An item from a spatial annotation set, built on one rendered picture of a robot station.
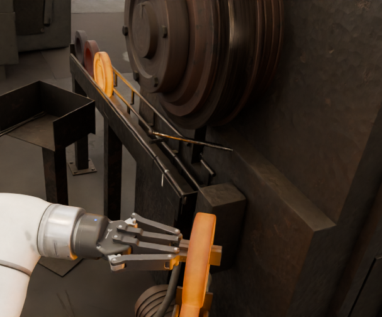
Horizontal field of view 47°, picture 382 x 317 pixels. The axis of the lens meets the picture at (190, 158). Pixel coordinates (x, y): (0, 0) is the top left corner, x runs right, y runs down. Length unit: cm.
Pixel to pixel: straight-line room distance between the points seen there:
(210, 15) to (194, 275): 49
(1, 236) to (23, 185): 166
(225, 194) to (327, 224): 26
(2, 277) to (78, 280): 117
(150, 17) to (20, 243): 53
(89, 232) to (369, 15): 58
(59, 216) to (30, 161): 185
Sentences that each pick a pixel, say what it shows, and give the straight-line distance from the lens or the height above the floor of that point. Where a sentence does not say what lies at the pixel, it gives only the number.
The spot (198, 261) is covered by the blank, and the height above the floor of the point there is 94.
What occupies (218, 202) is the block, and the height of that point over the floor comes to 80.
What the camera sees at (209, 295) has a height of 72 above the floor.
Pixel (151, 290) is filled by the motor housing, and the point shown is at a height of 53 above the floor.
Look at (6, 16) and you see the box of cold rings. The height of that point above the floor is 47.
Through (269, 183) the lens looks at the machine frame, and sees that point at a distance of 99.
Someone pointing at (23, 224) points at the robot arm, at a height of 92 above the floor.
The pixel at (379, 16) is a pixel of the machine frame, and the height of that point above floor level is 126.
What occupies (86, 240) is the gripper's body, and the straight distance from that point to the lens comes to 74.
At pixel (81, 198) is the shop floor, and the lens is 230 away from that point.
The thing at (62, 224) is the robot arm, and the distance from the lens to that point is 75.
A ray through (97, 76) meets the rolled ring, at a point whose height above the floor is 67.
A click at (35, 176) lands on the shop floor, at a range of 248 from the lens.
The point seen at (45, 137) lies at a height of 60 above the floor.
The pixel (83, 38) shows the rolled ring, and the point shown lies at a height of 75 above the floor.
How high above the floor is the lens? 142
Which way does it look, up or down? 33 degrees down
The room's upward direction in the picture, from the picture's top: 7 degrees clockwise
